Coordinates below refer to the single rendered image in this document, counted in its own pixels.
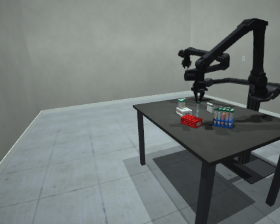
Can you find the red lego-style plate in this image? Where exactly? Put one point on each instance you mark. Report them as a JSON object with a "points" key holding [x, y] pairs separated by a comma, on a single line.
{"points": [[191, 121]]}

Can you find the white tube rack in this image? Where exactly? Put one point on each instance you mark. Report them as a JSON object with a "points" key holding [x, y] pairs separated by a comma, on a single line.
{"points": [[185, 111]]}

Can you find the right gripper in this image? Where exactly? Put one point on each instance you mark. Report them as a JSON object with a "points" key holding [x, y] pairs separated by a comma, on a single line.
{"points": [[186, 63]]}

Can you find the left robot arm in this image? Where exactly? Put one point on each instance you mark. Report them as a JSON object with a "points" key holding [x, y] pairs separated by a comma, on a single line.
{"points": [[257, 75]]}

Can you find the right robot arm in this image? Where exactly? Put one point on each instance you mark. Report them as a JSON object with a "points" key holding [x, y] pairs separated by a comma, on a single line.
{"points": [[224, 58]]}

